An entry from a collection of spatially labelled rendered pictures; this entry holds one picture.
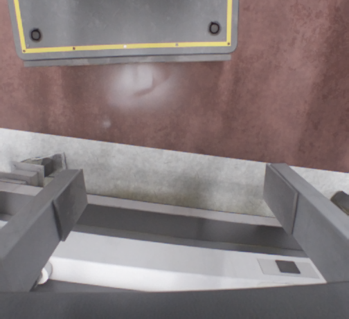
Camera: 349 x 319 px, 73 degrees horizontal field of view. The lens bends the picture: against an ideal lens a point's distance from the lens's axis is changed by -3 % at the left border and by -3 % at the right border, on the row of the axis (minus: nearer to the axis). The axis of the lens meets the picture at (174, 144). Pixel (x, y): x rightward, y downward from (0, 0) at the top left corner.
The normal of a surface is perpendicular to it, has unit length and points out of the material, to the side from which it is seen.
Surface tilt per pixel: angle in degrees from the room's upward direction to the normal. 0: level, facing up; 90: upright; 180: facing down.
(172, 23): 0
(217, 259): 90
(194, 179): 0
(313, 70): 0
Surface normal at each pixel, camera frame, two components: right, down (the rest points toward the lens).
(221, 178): 0.01, 0.30
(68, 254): 0.15, -0.94
